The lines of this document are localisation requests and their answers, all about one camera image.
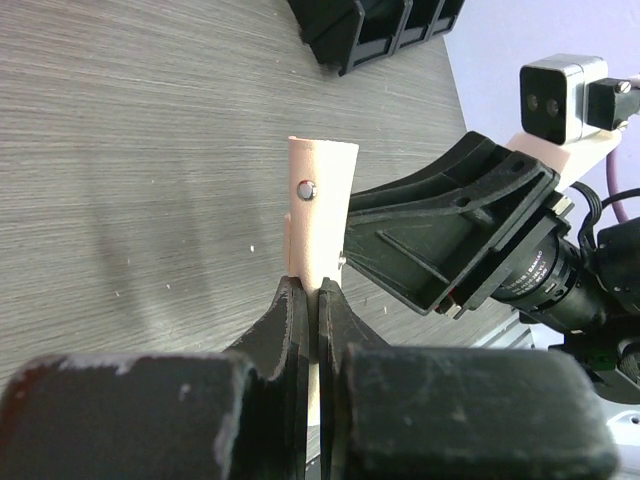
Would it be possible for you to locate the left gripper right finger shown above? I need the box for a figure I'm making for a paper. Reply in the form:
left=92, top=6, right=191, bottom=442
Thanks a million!
left=317, top=278, right=389, bottom=479

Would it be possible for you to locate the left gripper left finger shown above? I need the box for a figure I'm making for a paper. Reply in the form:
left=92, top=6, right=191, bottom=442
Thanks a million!
left=219, top=276, right=310, bottom=479

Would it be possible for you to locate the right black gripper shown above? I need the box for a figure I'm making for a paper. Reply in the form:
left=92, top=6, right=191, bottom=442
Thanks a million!
left=343, top=132, right=639, bottom=334

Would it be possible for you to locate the beige leather card holder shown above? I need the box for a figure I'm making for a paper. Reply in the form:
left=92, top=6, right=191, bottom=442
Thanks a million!
left=284, top=136, right=359, bottom=427

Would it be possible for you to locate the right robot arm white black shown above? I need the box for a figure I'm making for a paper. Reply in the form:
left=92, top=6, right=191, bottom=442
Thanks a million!
left=321, top=132, right=639, bottom=479

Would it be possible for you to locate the black bin middle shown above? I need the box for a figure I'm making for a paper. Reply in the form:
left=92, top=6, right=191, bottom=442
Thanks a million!
left=396, top=0, right=439, bottom=50

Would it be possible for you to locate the black bin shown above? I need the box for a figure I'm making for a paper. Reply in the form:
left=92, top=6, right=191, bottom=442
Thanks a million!
left=430, top=0, right=465, bottom=37
left=396, top=0, right=439, bottom=50
left=288, top=0, right=407, bottom=76

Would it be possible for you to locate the black bin right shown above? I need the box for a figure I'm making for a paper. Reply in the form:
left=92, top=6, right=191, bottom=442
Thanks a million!
left=430, top=0, right=465, bottom=37

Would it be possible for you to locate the black bin left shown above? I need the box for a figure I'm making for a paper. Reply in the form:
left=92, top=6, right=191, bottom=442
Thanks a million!
left=288, top=0, right=407, bottom=76

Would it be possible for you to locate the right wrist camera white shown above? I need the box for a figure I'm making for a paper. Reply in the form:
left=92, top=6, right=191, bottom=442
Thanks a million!
left=506, top=54, right=639, bottom=192

